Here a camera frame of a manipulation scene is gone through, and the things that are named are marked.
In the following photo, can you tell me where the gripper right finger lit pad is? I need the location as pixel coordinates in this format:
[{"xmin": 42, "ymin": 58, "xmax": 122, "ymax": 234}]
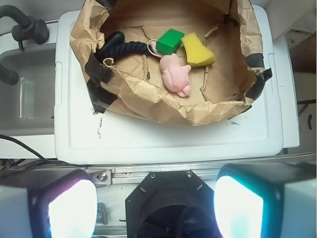
[{"xmin": 213, "ymin": 162, "xmax": 317, "ymax": 238}]

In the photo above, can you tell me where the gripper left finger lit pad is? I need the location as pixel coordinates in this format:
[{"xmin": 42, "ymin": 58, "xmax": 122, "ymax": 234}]
[{"xmin": 0, "ymin": 169, "xmax": 98, "ymax": 238}]

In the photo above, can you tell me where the yellow sponge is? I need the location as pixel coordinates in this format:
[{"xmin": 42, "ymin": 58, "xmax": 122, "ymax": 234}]
[{"xmin": 181, "ymin": 32, "xmax": 216, "ymax": 67}]

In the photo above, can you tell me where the green sponge block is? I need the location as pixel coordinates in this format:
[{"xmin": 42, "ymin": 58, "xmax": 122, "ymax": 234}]
[{"xmin": 156, "ymin": 28, "xmax": 185, "ymax": 55}]

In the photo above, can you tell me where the white plastic bin lid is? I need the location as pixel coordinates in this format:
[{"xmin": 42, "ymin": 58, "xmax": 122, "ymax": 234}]
[{"xmin": 54, "ymin": 11, "xmax": 283, "ymax": 165}]

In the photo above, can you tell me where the pink plush pig toy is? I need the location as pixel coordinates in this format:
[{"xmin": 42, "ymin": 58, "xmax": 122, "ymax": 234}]
[{"xmin": 159, "ymin": 53, "xmax": 191, "ymax": 97}]

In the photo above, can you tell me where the brown paper bag tray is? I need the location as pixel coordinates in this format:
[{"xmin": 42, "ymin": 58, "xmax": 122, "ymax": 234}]
[{"xmin": 70, "ymin": 0, "xmax": 272, "ymax": 126}]

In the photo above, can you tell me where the black sink faucet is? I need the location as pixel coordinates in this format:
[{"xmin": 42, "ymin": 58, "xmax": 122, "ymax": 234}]
[{"xmin": 0, "ymin": 4, "xmax": 50, "ymax": 51}]

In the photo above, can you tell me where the black cable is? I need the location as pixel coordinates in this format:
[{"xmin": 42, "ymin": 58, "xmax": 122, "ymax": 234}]
[{"xmin": 0, "ymin": 134, "xmax": 87, "ymax": 172}]

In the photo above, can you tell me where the metal corner bracket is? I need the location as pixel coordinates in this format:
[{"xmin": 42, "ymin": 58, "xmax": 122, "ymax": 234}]
[{"xmin": 90, "ymin": 170, "xmax": 112, "ymax": 187}]

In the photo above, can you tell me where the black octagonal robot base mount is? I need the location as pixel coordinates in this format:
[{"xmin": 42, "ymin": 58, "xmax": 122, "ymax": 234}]
[{"xmin": 125, "ymin": 170, "xmax": 221, "ymax": 238}]

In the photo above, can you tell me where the aluminium extrusion rail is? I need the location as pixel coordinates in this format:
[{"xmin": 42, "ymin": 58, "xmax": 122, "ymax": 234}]
[{"xmin": 87, "ymin": 152, "xmax": 317, "ymax": 186}]

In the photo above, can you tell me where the dark blue rope toy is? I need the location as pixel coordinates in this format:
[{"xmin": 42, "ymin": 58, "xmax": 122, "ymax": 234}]
[{"xmin": 94, "ymin": 31, "xmax": 154, "ymax": 63}]

